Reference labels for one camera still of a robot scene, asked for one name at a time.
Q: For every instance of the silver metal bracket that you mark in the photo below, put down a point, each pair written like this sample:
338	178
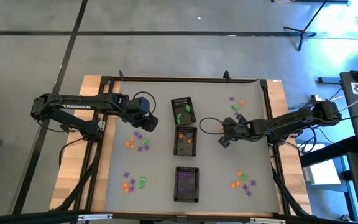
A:
267	220
95	216

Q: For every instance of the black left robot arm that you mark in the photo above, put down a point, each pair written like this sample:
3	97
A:
73	104

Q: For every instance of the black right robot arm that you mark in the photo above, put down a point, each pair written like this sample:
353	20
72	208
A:
291	123

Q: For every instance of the black slotted plastic basket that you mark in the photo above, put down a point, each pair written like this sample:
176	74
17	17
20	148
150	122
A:
185	149
186	197
183	115

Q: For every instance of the white flat box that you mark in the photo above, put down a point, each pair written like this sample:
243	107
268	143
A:
322	174

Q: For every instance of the black tripod stand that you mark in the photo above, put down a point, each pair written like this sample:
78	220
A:
302	32

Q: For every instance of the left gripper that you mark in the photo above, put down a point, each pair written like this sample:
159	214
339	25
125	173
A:
143	119

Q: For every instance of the black frame clamp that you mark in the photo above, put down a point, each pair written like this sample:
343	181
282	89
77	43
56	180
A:
227	75
121	75

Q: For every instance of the black floor stand bar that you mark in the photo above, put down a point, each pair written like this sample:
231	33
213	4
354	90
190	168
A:
325	152

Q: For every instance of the grey table mat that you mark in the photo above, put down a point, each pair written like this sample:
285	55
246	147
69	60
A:
216	161

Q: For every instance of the yellow power strip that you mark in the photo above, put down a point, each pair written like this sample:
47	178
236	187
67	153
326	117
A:
314	98

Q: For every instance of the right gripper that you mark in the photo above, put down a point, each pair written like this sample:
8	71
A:
238	130

